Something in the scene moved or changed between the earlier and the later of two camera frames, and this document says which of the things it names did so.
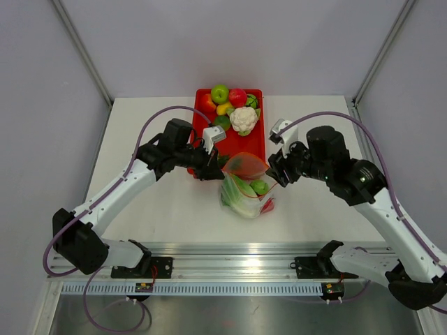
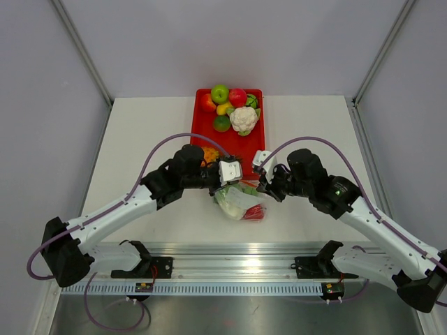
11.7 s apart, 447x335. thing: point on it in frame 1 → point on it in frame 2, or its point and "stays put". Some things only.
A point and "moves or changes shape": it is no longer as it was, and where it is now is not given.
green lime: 223,121 stays put
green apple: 219,93 stays put
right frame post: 382,53 stays put
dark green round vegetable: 251,101 stays put
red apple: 237,98 stays put
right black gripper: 277,170 → 262,186
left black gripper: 209,168 → 213,190
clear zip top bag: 246,184 moves or changes shape
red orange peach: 207,103 stays put
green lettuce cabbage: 239,197 moves or changes shape
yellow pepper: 221,109 stays put
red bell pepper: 267,206 → 255,212
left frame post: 82,51 stays put
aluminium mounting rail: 200,269 stays put
